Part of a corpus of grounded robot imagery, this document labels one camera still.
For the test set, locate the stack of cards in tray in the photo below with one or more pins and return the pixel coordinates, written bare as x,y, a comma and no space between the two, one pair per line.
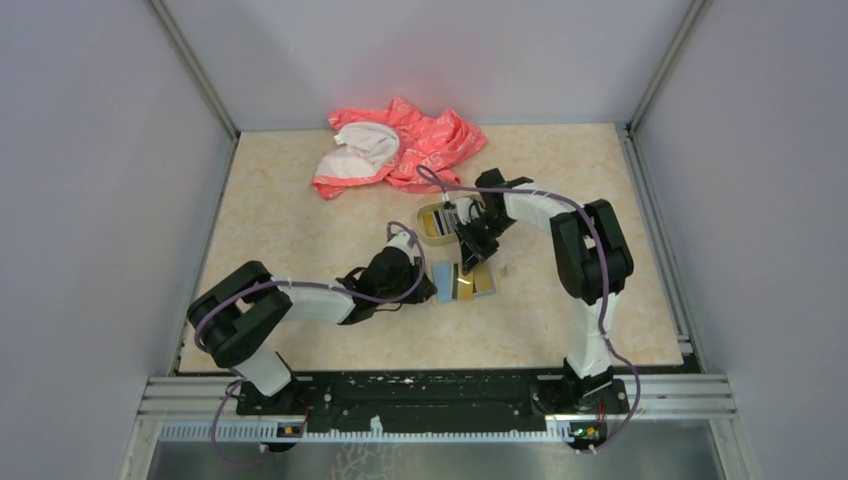
434,224

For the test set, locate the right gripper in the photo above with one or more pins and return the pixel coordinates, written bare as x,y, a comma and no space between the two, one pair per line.
473,253

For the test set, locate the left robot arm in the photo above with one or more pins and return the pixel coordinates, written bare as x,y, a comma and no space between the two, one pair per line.
234,319

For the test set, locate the gold credit card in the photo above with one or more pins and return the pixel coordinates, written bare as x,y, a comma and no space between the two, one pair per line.
483,281
452,284

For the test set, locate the aluminium frame rail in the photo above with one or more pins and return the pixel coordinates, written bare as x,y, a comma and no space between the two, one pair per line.
195,409

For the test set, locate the cream oval card tray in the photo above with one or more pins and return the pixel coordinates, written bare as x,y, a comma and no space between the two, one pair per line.
477,208

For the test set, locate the pink patterned cloth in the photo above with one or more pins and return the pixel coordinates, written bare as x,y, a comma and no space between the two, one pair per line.
388,145

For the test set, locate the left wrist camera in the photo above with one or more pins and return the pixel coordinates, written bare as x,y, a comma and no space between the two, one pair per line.
406,243

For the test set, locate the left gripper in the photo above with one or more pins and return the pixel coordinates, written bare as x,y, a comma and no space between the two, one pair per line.
425,290

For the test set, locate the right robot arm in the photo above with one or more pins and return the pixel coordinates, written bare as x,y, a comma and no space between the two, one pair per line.
591,256

